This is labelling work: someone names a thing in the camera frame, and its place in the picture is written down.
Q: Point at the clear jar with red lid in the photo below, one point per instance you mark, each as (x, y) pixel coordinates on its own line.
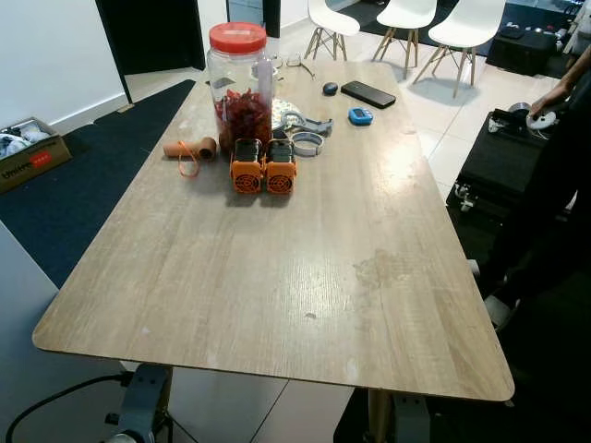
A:
(238, 85)

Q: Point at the black storage cases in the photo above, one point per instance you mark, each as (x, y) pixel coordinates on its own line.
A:
(531, 51)

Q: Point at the white patterned plate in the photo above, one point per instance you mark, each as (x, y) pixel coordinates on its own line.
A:
(281, 109)

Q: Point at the black equipment case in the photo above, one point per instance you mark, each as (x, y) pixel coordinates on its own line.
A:
(499, 166)

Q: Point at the black door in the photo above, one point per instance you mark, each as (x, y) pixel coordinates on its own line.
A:
(152, 32)

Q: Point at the brown cardboard tube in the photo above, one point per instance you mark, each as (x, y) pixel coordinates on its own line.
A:
(205, 148)

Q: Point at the person's hand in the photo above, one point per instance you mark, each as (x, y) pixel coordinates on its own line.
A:
(552, 98)

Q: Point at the black floor rug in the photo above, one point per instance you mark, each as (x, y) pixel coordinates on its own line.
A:
(83, 194)

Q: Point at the orange and black fan device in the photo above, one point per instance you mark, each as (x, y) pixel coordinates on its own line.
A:
(247, 168)
(281, 168)

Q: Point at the cardboard box with red label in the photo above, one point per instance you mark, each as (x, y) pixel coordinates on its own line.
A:
(32, 164)

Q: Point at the person's forearm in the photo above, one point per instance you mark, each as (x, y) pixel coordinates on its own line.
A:
(577, 69)

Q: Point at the small black round puck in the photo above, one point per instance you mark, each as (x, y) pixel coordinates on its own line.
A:
(331, 89)

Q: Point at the white chair with wooden legs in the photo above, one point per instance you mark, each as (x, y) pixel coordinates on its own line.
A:
(471, 26)
(406, 11)
(332, 17)

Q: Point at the white round disc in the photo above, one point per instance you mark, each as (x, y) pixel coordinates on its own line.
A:
(541, 120)

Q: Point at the black smartphone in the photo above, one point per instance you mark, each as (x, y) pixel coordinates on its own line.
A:
(367, 94)

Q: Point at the person in black clothes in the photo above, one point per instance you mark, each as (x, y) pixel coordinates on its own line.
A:
(554, 203)

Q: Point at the grey metal table leg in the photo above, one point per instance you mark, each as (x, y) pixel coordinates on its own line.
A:
(412, 423)
(143, 406)

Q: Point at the small blue timer device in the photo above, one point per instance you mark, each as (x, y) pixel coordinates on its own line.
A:
(360, 115)

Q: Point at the grey metal tool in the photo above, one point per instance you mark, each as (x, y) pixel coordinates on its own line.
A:
(319, 124)

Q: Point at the white sandal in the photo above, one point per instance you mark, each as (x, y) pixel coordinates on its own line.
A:
(500, 312)

